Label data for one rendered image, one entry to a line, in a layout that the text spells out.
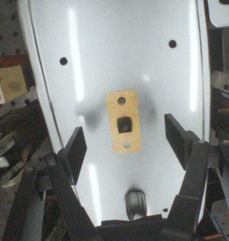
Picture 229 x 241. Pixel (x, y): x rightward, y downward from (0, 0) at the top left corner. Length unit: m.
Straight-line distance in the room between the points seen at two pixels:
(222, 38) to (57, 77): 0.22
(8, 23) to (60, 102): 0.41
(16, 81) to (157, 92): 0.16
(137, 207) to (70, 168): 0.14
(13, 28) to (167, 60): 0.47
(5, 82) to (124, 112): 0.14
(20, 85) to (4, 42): 0.40
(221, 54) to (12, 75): 0.26
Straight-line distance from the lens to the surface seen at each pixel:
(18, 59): 0.33
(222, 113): 0.35
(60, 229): 0.37
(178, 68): 0.24
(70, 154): 0.17
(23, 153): 0.26
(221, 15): 0.27
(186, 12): 0.25
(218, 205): 0.39
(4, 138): 0.22
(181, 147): 0.17
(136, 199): 0.29
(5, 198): 0.87
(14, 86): 0.22
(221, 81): 0.61
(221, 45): 0.29
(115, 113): 0.24
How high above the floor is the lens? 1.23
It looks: 70 degrees down
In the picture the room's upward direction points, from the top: 177 degrees counter-clockwise
